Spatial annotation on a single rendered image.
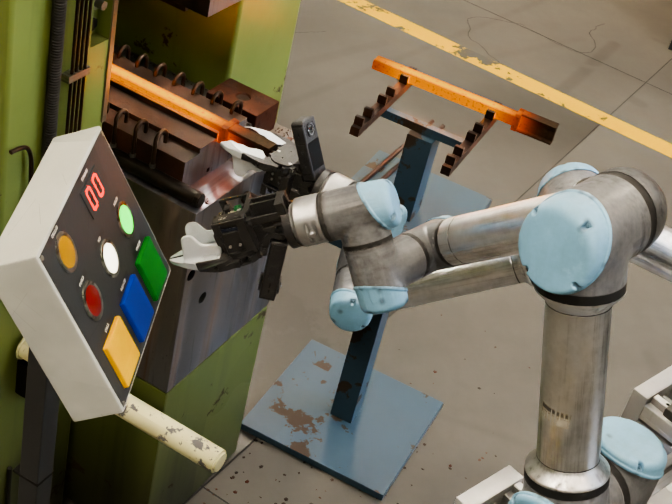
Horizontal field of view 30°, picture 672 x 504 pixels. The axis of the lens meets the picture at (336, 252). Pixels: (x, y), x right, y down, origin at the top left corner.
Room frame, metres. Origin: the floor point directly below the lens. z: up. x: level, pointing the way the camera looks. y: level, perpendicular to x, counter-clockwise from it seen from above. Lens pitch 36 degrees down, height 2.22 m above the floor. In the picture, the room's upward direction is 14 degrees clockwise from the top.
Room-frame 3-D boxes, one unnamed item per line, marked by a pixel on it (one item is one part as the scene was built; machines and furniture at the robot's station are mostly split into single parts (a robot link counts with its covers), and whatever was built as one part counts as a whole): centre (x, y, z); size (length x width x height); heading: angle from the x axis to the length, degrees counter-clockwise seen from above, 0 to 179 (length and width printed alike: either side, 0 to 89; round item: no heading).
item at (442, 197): (2.38, -0.12, 0.65); 0.40 x 0.30 x 0.02; 162
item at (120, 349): (1.32, 0.26, 1.01); 0.07 x 0.05 x 0.07; 3
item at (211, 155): (2.04, 0.46, 0.96); 0.42 x 0.20 x 0.09; 68
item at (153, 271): (1.52, 0.28, 1.01); 0.07 x 0.05 x 0.07; 3
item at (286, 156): (1.93, 0.10, 0.97); 0.12 x 0.08 x 0.09; 68
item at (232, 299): (2.10, 0.45, 0.69); 0.56 x 0.38 x 0.45; 68
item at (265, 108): (2.15, 0.25, 0.95); 0.12 x 0.09 x 0.07; 68
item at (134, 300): (1.42, 0.27, 1.01); 0.07 x 0.05 x 0.07; 3
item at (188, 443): (1.61, 0.31, 0.62); 0.44 x 0.05 x 0.05; 68
